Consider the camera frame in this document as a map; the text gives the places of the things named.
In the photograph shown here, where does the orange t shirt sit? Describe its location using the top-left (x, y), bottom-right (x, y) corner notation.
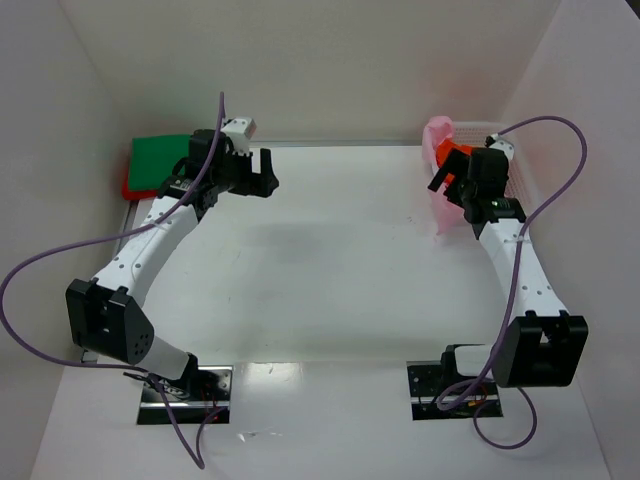
top-left (435, 138), bottom-right (473, 185)

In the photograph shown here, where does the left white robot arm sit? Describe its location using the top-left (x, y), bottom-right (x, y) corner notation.
top-left (65, 117), bottom-right (279, 400)

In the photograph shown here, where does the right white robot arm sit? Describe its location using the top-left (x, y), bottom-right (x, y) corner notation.
top-left (429, 143), bottom-right (588, 388)

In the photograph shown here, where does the pink t shirt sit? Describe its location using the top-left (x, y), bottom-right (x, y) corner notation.
top-left (421, 116), bottom-right (472, 235)

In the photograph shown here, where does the white plastic basket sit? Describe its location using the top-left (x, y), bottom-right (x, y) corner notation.
top-left (453, 120), bottom-right (541, 214)

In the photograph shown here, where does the folded green t shirt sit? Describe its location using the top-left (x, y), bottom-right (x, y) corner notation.
top-left (127, 134), bottom-right (190, 192)

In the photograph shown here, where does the folded red t shirt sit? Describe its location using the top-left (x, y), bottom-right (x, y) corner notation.
top-left (121, 172), bottom-right (157, 201)

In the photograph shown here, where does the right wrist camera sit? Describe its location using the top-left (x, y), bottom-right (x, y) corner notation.
top-left (485, 133), bottom-right (515, 161)

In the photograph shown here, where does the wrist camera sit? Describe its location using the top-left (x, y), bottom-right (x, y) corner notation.
top-left (222, 117), bottom-right (257, 147)
top-left (485, 133), bottom-right (515, 161)

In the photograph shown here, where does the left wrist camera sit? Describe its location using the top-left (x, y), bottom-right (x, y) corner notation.
top-left (222, 117), bottom-right (257, 147)

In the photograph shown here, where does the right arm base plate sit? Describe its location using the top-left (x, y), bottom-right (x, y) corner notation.
top-left (407, 361), bottom-right (503, 421)

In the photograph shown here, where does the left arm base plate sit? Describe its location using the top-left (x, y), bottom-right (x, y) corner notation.
top-left (136, 365), bottom-right (234, 426)

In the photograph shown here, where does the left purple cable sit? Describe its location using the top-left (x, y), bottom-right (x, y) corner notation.
top-left (0, 91), bottom-right (227, 470)

